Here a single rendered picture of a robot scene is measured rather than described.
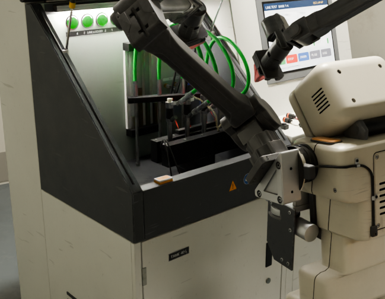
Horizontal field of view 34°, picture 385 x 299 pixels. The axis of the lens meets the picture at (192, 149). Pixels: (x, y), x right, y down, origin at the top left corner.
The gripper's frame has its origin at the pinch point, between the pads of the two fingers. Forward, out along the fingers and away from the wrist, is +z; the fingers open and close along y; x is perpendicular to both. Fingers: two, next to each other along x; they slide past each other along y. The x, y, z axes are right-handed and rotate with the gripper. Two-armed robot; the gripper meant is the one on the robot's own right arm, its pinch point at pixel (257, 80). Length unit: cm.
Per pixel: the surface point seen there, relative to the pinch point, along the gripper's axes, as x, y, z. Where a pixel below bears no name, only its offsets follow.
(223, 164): 9.9, -17.7, 21.3
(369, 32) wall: -233, 130, 167
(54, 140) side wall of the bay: 57, 9, 41
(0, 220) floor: 55, 56, 234
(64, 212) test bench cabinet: 56, -12, 56
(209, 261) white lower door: 17, -43, 42
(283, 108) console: -36, 10, 42
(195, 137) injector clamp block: 9.7, -0.6, 34.6
